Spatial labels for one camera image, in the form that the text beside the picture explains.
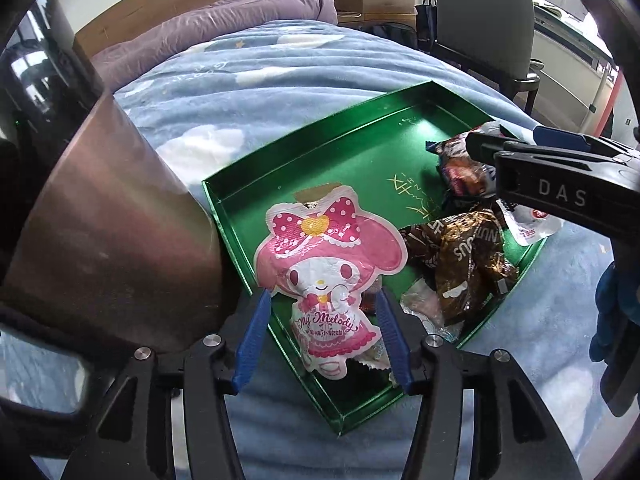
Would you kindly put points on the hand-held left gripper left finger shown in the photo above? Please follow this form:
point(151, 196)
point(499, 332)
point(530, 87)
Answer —
point(252, 340)

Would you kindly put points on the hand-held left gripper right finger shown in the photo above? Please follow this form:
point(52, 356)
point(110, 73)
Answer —
point(395, 345)

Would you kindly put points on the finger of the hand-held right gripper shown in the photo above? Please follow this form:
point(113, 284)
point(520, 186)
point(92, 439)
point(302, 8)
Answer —
point(565, 137)
point(482, 145)

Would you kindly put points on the purple and white cookie packet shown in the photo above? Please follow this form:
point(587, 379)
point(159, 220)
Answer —
point(460, 172)

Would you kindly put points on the small clear candy wrapper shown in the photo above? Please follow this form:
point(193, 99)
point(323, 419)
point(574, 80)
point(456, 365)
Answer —
point(425, 305)

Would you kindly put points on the pink cartoon candy packet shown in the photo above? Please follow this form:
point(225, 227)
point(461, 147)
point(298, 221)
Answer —
point(325, 260)

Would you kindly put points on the brown snack packet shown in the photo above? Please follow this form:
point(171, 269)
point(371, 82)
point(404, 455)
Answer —
point(465, 260)

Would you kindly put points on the green tray box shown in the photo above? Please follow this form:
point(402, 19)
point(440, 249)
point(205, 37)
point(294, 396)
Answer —
point(360, 160)

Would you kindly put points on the cream pastry packet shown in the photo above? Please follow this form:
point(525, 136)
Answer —
point(312, 193)

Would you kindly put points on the person's right hand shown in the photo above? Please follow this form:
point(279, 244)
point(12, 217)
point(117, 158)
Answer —
point(610, 330)

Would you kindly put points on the white desk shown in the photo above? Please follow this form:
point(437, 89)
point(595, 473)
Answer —
point(565, 60)

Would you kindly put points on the dark bag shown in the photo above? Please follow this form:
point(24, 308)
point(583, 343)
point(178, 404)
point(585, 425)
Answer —
point(425, 25)

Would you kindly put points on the grey office chair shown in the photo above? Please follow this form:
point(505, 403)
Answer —
point(480, 10)

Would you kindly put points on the bronze and black appliance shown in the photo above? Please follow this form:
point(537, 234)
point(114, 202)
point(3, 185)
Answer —
point(110, 210)

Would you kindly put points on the blue cloud print blanket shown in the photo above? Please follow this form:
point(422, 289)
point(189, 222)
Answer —
point(275, 85)

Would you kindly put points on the wooden headboard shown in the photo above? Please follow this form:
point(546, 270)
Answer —
point(165, 0)

